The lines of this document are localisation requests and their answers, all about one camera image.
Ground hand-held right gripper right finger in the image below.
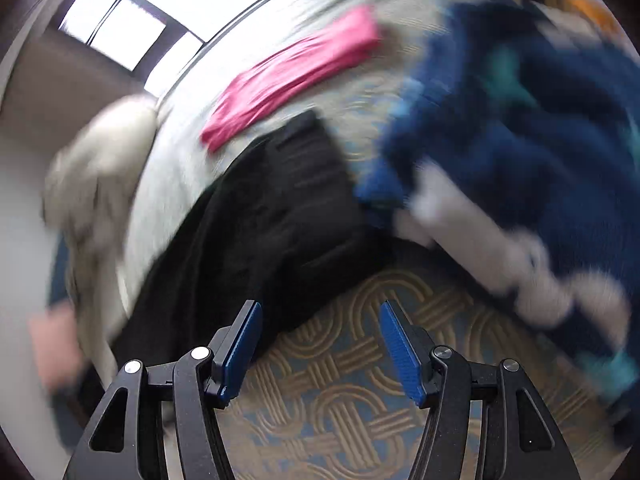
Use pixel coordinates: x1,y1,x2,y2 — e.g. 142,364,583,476
379,300,583,480

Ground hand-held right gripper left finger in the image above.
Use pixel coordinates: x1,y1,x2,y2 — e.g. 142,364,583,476
62,301,263,480

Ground black pants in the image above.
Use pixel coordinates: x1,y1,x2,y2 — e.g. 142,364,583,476
75,110,396,406

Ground bed with patterned cover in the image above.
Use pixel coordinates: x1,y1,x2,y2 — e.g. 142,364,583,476
47,0,621,480

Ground cream pillow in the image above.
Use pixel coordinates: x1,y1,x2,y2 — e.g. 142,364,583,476
42,95,158,381

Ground blue and white fleece garment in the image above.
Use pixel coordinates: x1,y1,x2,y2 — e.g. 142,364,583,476
352,0,640,446

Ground pink garment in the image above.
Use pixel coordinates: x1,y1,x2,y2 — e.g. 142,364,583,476
200,5,383,153

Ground dark framed window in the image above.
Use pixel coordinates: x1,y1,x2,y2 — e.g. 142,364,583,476
59,0,266,98

